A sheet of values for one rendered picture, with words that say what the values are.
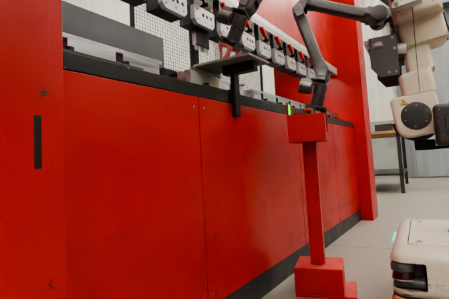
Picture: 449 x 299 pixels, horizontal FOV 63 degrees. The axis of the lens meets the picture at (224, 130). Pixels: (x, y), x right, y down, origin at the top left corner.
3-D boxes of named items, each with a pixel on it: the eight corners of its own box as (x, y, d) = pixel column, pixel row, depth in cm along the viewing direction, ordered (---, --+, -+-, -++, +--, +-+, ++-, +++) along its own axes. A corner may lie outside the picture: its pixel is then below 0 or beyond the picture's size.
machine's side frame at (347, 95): (373, 220, 322) (351, -31, 340) (282, 217, 366) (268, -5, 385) (378, 216, 343) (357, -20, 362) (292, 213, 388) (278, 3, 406)
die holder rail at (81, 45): (26, 58, 90) (26, 21, 91) (13, 62, 94) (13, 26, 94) (162, 87, 133) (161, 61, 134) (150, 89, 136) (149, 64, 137)
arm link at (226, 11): (250, -3, 148) (255, 9, 156) (226, -10, 153) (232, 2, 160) (236, 23, 147) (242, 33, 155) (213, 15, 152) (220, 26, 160)
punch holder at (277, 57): (274, 61, 219) (272, 33, 221) (262, 63, 224) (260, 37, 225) (284, 65, 232) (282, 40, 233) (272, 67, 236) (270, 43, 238)
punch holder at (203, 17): (194, 21, 151) (193, -18, 153) (178, 26, 156) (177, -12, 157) (214, 31, 164) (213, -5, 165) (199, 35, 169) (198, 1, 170)
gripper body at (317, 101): (305, 109, 179) (309, 94, 179) (327, 113, 175) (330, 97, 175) (304, 107, 173) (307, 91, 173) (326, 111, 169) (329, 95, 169)
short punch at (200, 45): (196, 48, 157) (195, 27, 158) (192, 49, 158) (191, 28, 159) (209, 53, 165) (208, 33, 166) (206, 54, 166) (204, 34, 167)
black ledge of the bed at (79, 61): (35, 63, 80) (35, 43, 80) (-14, 79, 91) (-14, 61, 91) (353, 127, 334) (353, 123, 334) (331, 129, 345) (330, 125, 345)
